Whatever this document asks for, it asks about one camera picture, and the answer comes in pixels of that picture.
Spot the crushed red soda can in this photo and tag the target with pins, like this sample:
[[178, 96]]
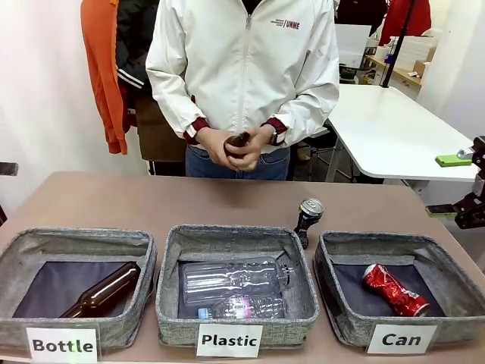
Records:
[[394, 292]]

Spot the stack of white boxes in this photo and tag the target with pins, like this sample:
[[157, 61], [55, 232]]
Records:
[[415, 47]]

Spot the black stand pole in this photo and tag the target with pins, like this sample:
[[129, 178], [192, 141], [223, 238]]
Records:
[[398, 41]]

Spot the white Can label card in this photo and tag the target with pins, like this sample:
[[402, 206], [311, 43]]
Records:
[[401, 339]]

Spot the large clear plastic bottle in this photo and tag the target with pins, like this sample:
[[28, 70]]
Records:
[[231, 278]]

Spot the small brown glass bottle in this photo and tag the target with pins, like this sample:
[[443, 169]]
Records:
[[236, 143]]

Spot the dark wristwatch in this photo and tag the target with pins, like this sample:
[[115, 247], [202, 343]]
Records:
[[274, 137]]

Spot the bystander in black jacket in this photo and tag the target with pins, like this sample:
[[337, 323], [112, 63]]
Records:
[[130, 45]]

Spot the person's left forearm white sleeve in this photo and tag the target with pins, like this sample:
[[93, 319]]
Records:
[[307, 110]]

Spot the black drink can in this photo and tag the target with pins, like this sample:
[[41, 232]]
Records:
[[308, 218]]

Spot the wooden shelf board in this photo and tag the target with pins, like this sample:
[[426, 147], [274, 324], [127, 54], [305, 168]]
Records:
[[398, 74]]

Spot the orange hanging garment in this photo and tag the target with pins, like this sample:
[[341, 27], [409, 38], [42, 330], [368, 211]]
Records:
[[102, 76]]

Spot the white work table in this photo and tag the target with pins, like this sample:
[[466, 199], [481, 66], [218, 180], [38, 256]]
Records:
[[394, 129]]

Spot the person's right forearm white sleeve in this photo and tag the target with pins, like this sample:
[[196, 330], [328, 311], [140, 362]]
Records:
[[174, 102]]

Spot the grey fabric basket labelled Plastic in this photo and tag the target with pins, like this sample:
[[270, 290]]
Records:
[[227, 237]]

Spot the small clear plastic bottle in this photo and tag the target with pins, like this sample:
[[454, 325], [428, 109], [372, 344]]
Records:
[[242, 306]]

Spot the person's right hand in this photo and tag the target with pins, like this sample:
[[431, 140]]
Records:
[[212, 144]]

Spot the small cardboard box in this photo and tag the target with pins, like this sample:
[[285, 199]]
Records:
[[422, 68]]

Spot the white Plastic label card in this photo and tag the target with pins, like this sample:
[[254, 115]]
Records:
[[229, 340]]

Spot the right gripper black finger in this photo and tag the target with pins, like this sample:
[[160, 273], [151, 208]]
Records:
[[451, 160], [470, 212]]

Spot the person in white jacket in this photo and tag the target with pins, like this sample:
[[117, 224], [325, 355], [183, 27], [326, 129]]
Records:
[[242, 68]]

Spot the bystander in red jacket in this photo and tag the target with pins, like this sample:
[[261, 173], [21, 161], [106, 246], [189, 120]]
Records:
[[417, 19]]

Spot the person's left hand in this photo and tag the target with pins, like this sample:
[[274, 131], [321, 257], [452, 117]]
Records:
[[254, 151]]

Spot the white flat panel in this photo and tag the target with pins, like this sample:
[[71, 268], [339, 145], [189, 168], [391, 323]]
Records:
[[352, 45]]

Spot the large brown glass bottle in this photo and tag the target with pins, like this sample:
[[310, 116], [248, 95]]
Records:
[[102, 292]]

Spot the grey fabric basket labelled Can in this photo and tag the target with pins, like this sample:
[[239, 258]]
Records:
[[341, 326]]

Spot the white Bottle label card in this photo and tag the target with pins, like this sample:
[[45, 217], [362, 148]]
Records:
[[62, 345]]

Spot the grey fabric basket labelled Bottle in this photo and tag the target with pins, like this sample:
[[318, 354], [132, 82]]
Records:
[[76, 330]]

